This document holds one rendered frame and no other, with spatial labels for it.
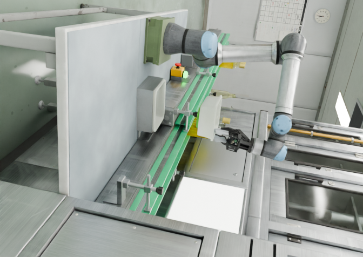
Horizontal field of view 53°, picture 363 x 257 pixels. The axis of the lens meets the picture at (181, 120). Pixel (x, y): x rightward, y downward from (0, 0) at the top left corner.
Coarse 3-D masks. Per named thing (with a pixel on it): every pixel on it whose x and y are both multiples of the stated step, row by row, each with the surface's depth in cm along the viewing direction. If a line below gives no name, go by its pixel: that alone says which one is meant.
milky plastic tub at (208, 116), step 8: (208, 96) 177; (208, 104) 164; (216, 104) 161; (200, 112) 162; (208, 112) 161; (216, 112) 181; (200, 120) 163; (208, 120) 162; (216, 120) 182; (200, 128) 164; (208, 128) 163; (208, 136) 164
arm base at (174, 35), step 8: (168, 24) 167; (176, 24) 169; (168, 32) 165; (176, 32) 166; (184, 32) 166; (168, 40) 165; (176, 40) 166; (184, 40) 165; (168, 48) 168; (176, 48) 168; (184, 48) 167
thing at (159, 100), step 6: (162, 84) 173; (156, 90) 164; (162, 90) 180; (156, 96) 182; (162, 96) 181; (156, 102) 183; (162, 102) 183; (156, 108) 185; (162, 108) 184; (156, 114) 186; (162, 114) 186; (156, 120) 182; (162, 120) 184; (156, 126) 177
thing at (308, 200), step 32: (256, 128) 239; (320, 128) 248; (352, 128) 248; (256, 160) 202; (288, 160) 211; (320, 160) 214; (352, 160) 216; (256, 192) 177; (288, 192) 186; (320, 192) 187; (352, 192) 189; (256, 224) 158; (288, 224) 164; (320, 224) 166; (352, 224) 168; (352, 256) 150
